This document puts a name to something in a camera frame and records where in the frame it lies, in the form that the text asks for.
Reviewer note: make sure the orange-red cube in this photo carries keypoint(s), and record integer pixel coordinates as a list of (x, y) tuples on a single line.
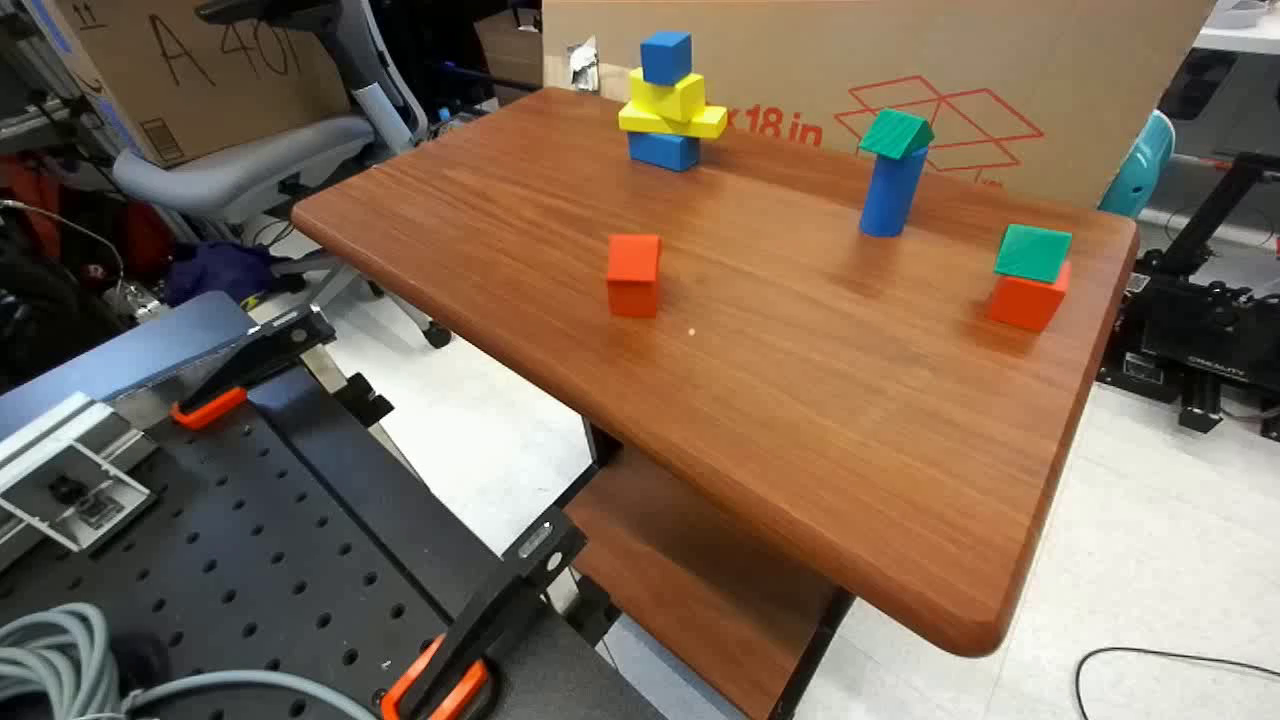
[(632, 279)]

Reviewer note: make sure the blue cube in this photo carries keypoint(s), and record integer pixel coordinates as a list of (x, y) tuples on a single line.
[(665, 56)]

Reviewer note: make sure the orange cube under green block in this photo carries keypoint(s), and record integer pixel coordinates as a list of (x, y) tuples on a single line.
[(1025, 304)]

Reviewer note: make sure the blue rectangular block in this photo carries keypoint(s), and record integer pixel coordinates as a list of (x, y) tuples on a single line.
[(662, 148)]

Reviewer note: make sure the wooden table lower shelf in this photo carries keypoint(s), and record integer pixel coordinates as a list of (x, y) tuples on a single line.
[(693, 587)]

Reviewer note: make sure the yellow flat block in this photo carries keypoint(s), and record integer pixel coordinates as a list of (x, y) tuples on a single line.
[(672, 125)]

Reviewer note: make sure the yellow notched block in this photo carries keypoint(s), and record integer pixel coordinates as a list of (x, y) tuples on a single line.
[(665, 99)]

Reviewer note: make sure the blue cylinder block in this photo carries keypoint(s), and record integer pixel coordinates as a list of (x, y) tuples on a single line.
[(890, 198)]

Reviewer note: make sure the crumpled white bag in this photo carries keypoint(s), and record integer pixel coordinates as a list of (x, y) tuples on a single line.
[(582, 61)]

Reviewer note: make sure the black clamp with orange grip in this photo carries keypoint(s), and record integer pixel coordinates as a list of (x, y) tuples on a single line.
[(480, 627)]

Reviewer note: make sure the green roof block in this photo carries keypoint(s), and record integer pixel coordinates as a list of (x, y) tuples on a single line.
[(893, 133)]

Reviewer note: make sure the green flat block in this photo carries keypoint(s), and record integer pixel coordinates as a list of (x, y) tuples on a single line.
[(1032, 253)]

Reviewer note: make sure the black perforated breadboard table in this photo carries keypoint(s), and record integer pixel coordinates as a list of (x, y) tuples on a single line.
[(266, 574)]

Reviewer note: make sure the blue cloth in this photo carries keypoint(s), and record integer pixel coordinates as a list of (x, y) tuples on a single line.
[(221, 268)]

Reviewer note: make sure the grey office chair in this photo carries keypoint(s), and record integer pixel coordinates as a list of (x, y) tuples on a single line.
[(266, 145)]

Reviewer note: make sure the blue-grey metal plate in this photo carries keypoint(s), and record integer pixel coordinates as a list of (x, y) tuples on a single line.
[(121, 355)]

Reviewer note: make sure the large printed cardboard box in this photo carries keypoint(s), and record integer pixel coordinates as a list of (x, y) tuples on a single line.
[(1066, 53)]

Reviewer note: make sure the cardboard box with handwriting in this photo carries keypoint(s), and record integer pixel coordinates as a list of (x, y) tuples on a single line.
[(200, 61)]

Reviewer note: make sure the teal chair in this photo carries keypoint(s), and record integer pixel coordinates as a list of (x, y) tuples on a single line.
[(1143, 162)]

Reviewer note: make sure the black equipment stand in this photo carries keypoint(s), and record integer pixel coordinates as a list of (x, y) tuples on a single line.
[(1206, 332)]

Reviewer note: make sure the aluminium rail with bracket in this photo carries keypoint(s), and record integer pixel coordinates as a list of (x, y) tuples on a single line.
[(73, 490)]

